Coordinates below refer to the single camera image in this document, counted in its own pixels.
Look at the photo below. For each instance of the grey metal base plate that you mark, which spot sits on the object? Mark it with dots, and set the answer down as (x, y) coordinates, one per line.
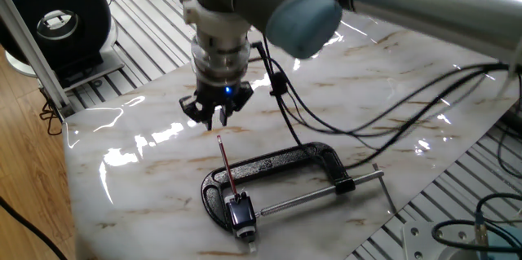
(108, 68)

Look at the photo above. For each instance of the white perforated mounting plate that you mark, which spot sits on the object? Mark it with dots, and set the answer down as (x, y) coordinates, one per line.
(420, 239)

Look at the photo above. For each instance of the aluminium frame post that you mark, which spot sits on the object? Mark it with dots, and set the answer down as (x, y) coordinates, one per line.
(36, 60)

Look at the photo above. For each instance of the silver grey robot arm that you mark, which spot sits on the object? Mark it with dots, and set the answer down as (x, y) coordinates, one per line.
(408, 3)

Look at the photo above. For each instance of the marble pattern mat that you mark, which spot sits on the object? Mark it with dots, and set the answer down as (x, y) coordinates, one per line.
(326, 195)

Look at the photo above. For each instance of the black metal C-clamp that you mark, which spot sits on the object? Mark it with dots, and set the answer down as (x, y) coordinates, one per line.
(261, 166)

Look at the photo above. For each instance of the red pencil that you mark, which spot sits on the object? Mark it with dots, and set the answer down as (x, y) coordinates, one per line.
(226, 166)

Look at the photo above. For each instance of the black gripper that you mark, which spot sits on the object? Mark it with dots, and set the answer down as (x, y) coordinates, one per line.
(218, 95)

